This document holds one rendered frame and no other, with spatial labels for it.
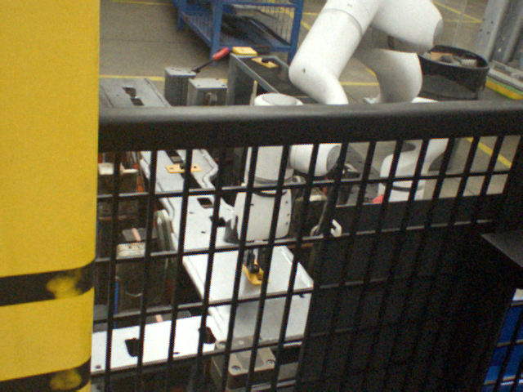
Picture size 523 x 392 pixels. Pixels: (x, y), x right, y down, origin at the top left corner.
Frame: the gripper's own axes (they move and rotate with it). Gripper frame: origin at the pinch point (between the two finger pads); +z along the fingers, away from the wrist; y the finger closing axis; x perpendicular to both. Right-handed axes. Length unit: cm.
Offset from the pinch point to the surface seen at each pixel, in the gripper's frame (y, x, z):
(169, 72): -12, -104, -3
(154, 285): 18.3, -3.1, 5.5
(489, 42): -368, -359, 52
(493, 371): -25.0, 37.4, 0.0
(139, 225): 5, -66, 30
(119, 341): 28.3, 13.5, 3.4
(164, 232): 17.0, -3.9, -5.2
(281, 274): -5.1, 1.5, 3.3
